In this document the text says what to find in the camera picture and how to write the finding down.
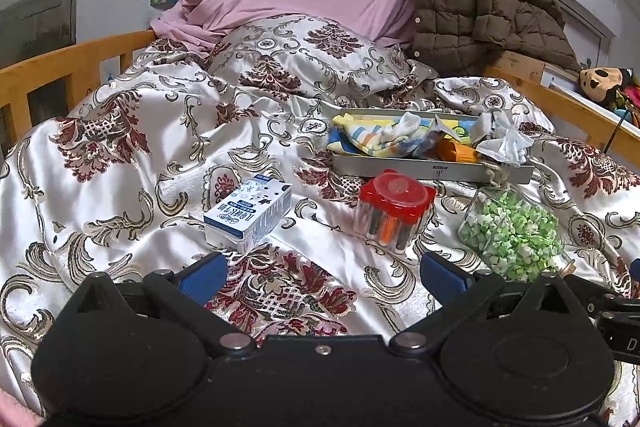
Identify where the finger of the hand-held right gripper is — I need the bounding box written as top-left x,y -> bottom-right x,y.
570,276 -> 640,314

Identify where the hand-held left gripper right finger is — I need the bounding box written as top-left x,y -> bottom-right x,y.
390,251 -> 581,355

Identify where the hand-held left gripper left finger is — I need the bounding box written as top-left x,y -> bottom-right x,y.
75,251 -> 256,355

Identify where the red lid plastic jar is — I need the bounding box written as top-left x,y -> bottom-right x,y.
354,169 -> 437,256

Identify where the grey cartoon print tray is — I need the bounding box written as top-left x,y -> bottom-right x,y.
327,107 -> 536,185

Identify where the grey sock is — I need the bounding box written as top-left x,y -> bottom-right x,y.
475,109 -> 536,168

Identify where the white blue sock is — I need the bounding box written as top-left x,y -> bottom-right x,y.
385,112 -> 426,148

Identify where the striped yellow sock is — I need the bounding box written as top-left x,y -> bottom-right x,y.
332,114 -> 436,158

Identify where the white blue milk carton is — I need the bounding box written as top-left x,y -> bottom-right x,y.
202,173 -> 295,255

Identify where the glass jar of green stars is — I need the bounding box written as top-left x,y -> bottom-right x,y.
457,159 -> 576,284

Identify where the orange plastic item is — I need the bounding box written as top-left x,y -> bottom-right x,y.
435,139 -> 481,162

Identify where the floral satin blanket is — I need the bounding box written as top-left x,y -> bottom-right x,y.
0,14 -> 640,423

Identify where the colourful cloth pile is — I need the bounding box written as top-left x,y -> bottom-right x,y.
615,84 -> 640,128

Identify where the mouse plush toy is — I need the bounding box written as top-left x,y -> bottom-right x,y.
579,67 -> 640,108

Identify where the pink fuzzy clothing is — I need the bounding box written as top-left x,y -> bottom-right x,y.
0,391 -> 42,427

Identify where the brown puffer jacket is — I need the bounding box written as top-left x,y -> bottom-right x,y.
411,0 -> 583,78

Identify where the black cable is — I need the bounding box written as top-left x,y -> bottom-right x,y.
602,109 -> 628,154

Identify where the wooden bed frame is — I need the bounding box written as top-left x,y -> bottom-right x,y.
0,29 -> 640,158

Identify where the grey wall panel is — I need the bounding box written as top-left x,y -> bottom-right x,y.
0,0 -> 78,70

